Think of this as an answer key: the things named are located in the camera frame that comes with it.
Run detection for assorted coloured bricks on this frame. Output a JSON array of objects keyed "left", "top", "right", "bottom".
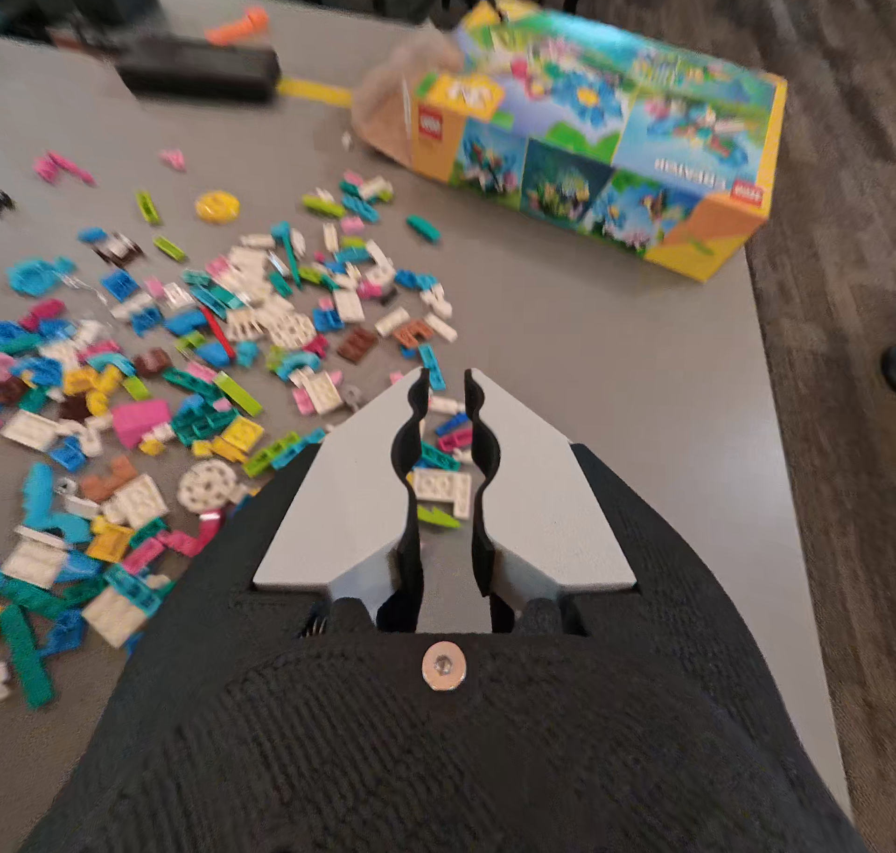
[{"left": 0, "top": 148, "right": 478, "bottom": 712}]

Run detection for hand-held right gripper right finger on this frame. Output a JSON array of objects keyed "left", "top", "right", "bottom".
[{"left": 463, "top": 367, "right": 638, "bottom": 633}]

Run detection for grey desk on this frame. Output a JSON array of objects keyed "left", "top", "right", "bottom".
[{"left": 0, "top": 0, "right": 853, "bottom": 853}]

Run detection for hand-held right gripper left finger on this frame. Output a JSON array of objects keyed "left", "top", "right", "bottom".
[{"left": 252, "top": 367, "right": 431, "bottom": 633}]

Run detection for orange clip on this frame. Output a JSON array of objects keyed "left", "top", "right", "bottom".
[{"left": 203, "top": 6, "right": 272, "bottom": 47}]

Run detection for black power bank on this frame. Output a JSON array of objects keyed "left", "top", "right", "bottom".
[{"left": 114, "top": 33, "right": 282, "bottom": 103}]

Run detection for yellow toy brick box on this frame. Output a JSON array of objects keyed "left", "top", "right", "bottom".
[{"left": 412, "top": 0, "right": 790, "bottom": 285}]

